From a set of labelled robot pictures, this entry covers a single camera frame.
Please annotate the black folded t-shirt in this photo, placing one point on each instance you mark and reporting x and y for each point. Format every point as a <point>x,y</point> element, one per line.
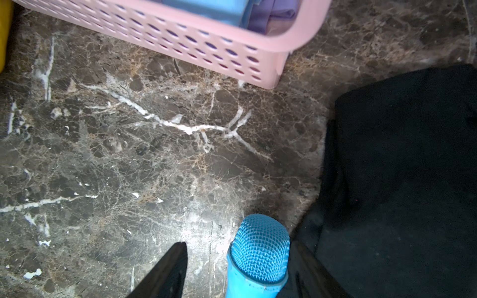
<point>396,216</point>

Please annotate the yellow t-shirt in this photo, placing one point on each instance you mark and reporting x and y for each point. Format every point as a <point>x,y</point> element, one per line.
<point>6,15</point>

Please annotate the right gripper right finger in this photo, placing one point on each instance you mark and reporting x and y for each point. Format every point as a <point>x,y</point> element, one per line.
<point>308,278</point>

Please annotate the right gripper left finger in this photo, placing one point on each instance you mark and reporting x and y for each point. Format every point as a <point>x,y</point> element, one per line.
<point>166,279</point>

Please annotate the light blue t-shirt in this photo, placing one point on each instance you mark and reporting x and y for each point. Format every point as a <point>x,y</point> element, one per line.
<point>232,12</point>

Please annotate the pink plastic basket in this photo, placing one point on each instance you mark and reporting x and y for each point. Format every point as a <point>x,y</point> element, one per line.
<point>238,53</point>

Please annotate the purple t-shirt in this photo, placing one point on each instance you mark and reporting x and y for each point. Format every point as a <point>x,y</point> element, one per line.
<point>266,14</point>

